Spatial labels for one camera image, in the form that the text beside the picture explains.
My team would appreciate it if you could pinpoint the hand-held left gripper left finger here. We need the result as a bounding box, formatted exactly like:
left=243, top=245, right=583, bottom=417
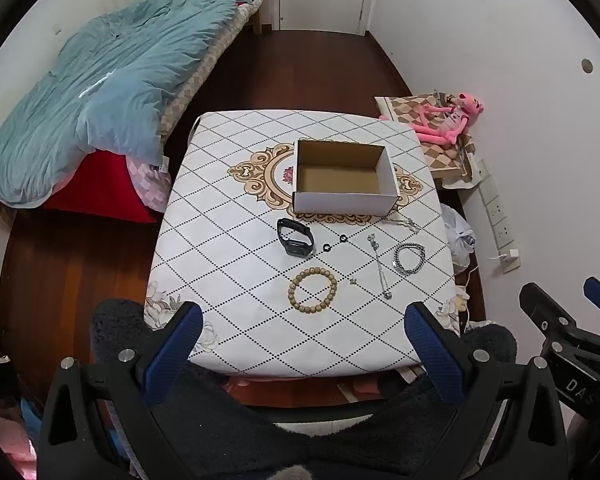
left=39, top=301, right=204, bottom=480

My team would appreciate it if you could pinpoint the long silver charm chain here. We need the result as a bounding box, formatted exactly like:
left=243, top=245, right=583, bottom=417
left=367, top=233, right=394, bottom=301

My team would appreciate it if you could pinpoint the thin silver chain necklace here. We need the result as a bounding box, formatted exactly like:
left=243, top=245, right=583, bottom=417
left=381, top=216, right=421, bottom=234

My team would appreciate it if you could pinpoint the brown checked cushion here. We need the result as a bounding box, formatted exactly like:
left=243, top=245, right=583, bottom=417
left=375, top=91, right=479, bottom=182

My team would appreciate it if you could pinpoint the thick silver chain bracelet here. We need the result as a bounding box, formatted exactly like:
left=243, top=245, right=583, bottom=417
left=392, top=242, right=427, bottom=276

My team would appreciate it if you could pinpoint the pink checked pillow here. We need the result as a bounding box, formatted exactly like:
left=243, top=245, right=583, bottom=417
left=125, top=155, right=174, bottom=214

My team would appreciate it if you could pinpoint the pink plush toy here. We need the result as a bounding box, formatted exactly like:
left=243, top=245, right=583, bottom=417
left=412, top=92, right=486, bottom=147

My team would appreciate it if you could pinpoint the pink cloth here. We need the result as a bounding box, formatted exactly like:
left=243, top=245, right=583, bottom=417
left=0, top=397, right=38, bottom=480

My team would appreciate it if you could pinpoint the black smartwatch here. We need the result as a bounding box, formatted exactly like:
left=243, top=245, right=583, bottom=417
left=276, top=218, right=315, bottom=259

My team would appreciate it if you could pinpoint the white power strip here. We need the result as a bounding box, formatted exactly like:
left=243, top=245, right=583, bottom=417
left=472, top=159, right=522, bottom=274

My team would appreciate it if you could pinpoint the light blue blanket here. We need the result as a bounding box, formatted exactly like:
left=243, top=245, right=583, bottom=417
left=0, top=0, right=264, bottom=208

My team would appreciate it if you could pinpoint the white cable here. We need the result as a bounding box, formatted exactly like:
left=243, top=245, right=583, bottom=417
left=457, top=264, right=482, bottom=323

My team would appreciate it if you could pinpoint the red cloth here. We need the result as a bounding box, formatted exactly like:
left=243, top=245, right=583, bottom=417
left=0, top=150, right=162, bottom=224

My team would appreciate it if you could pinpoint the wooden bead bracelet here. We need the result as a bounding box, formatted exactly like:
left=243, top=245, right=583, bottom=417
left=287, top=268, right=338, bottom=316

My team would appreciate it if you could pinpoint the white plastic bag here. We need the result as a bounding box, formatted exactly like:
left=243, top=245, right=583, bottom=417
left=440, top=204, right=476, bottom=267

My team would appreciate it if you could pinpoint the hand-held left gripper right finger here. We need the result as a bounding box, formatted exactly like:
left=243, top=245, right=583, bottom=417
left=404, top=301, right=569, bottom=480

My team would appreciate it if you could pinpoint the beige checked mattress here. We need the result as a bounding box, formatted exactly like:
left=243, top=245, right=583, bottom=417
left=157, top=0, right=266, bottom=144

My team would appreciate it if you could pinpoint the diamond patterned tablecloth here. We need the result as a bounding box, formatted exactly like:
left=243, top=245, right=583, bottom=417
left=145, top=110, right=462, bottom=379

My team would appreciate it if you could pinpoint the dark fleece clothing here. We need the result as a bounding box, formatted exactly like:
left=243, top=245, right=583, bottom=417
left=90, top=299, right=519, bottom=480

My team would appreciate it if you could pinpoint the white cardboard box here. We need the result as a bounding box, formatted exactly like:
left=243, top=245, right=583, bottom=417
left=292, top=139, right=399, bottom=217

